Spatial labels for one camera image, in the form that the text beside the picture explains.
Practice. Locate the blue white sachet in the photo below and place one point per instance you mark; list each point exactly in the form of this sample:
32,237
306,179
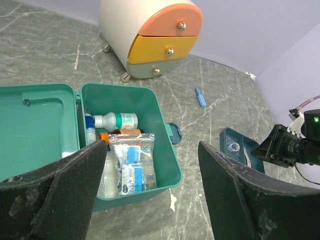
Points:
248,161

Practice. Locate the white plastic bottle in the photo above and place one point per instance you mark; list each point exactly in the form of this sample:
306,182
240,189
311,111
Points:
116,120

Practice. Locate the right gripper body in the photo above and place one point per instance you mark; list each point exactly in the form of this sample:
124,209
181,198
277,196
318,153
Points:
284,148

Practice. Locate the brown bottle orange cap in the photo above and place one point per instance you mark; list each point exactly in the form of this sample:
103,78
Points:
105,135

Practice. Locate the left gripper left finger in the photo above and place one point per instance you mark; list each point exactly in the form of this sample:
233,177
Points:
55,201

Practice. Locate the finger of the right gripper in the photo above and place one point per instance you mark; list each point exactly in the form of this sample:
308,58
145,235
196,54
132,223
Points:
262,151

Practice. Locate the small clear measuring cup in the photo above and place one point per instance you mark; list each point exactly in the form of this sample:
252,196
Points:
233,147

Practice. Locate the round mini drawer cabinet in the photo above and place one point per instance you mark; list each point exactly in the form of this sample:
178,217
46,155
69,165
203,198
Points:
149,37

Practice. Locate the white blue gauze packet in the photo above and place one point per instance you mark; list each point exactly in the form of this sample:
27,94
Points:
108,187

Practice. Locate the small blue white packets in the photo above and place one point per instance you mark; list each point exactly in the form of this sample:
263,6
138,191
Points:
133,154

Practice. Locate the elastic bandage roll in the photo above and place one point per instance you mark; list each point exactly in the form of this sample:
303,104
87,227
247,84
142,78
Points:
90,128

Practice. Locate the teal medicine box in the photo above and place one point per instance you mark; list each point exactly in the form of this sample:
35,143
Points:
42,123

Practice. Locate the blue divided tray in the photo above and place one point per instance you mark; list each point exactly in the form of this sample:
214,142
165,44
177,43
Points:
230,135

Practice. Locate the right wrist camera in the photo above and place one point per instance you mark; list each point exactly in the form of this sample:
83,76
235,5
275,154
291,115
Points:
297,127

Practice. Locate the blue plastic vial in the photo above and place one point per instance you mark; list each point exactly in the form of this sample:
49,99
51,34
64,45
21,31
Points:
200,97

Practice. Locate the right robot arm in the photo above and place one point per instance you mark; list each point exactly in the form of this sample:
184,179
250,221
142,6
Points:
311,144

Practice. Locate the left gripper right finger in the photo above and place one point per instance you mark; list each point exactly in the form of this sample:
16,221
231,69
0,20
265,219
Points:
245,204

